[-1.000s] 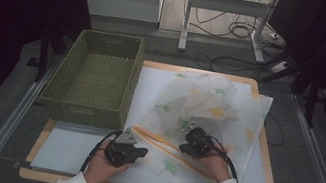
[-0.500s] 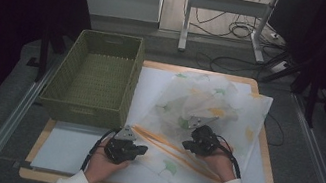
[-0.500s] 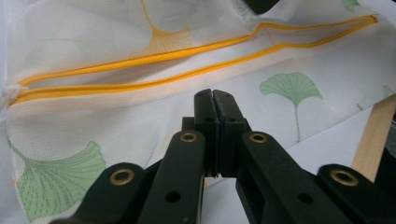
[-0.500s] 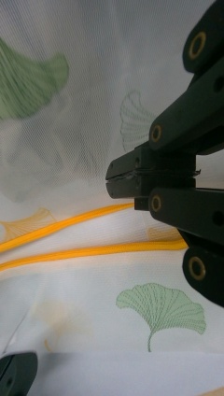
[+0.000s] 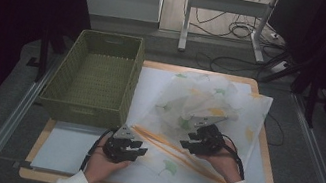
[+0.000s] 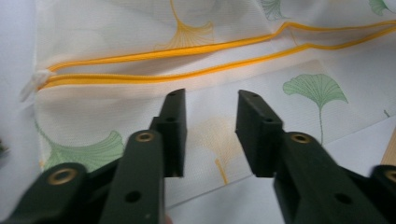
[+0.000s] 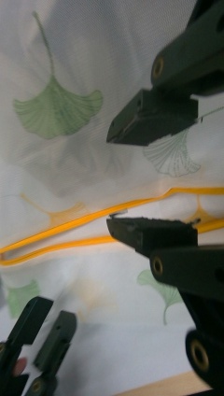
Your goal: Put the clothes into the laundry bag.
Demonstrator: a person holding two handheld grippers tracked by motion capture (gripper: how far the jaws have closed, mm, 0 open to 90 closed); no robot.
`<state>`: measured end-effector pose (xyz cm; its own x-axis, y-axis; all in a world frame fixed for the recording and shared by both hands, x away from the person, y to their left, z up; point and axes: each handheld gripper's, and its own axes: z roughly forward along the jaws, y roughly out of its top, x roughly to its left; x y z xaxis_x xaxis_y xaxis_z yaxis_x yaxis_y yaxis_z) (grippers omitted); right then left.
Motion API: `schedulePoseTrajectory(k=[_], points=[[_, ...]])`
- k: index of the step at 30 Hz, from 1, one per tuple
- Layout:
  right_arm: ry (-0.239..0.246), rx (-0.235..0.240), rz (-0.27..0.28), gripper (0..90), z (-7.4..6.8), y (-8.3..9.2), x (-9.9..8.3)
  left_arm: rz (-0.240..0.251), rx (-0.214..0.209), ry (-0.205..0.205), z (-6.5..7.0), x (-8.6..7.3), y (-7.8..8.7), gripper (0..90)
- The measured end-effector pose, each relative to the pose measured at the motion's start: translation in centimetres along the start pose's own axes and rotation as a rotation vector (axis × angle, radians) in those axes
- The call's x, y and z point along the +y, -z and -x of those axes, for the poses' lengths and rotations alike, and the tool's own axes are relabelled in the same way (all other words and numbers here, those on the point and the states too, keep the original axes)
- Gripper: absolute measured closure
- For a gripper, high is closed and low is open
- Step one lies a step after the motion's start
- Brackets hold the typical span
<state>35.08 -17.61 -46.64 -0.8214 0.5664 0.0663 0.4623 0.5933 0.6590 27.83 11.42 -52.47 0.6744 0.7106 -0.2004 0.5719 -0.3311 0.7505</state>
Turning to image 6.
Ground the white leaf-print mesh laundry bag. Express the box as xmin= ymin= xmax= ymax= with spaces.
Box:
xmin=20 ymin=0 xmax=396 ymax=209

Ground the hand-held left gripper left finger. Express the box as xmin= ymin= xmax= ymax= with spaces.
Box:
xmin=99 ymin=88 xmax=188 ymax=224

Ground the white table mat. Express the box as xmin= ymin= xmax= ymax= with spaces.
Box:
xmin=0 ymin=0 xmax=396 ymax=224

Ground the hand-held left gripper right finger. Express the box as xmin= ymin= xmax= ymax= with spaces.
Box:
xmin=234 ymin=89 xmax=390 ymax=224

